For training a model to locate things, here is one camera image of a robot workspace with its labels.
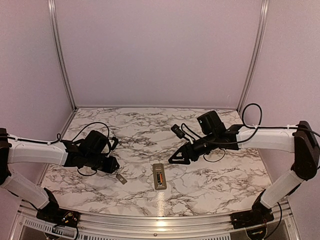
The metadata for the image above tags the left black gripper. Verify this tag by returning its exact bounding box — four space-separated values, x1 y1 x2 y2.
85 152 120 174

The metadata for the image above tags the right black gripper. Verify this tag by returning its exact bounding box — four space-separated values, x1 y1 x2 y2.
168 131 218 165

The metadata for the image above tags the grey battery cover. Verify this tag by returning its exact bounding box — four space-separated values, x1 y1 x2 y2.
116 173 128 185

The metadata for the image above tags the orange battery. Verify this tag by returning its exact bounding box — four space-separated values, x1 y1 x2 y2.
159 173 164 183

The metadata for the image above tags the black green battery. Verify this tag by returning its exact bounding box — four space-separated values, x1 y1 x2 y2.
156 173 161 184

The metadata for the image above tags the grey remote control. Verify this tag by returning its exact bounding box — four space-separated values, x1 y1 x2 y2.
152 163 167 191

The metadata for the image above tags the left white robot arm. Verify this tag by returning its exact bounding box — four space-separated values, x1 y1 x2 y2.
0 128 120 223

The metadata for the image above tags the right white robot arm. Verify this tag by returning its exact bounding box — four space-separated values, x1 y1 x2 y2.
168 110 320 224

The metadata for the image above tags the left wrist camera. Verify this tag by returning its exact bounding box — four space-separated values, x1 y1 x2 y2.
107 136 119 153

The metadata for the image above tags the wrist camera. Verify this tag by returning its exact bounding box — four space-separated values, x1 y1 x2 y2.
107 136 119 153
170 124 196 144

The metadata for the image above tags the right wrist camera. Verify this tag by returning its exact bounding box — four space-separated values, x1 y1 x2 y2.
170 124 196 144

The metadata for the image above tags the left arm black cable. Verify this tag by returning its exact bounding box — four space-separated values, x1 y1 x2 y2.
56 121 111 146

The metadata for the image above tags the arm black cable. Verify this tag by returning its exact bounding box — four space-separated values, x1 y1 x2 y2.
56 121 111 146
242 102 263 131

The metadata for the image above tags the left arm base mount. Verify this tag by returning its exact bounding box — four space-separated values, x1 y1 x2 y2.
36 207 80 228

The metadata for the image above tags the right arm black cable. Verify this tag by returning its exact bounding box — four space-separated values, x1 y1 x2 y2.
242 102 263 131

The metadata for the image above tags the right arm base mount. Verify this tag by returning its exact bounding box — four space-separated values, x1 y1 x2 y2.
230 210 275 229

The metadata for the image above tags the front aluminium rail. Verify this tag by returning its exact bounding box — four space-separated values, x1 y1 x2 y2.
8 201 301 240

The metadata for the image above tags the left aluminium frame post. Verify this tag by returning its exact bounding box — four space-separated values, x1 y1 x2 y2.
48 0 77 111

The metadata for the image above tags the aluminium frame post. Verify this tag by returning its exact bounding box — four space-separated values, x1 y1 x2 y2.
48 0 77 111
236 0 270 112

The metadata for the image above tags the right aluminium frame post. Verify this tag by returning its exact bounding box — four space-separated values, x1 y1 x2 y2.
236 0 270 112

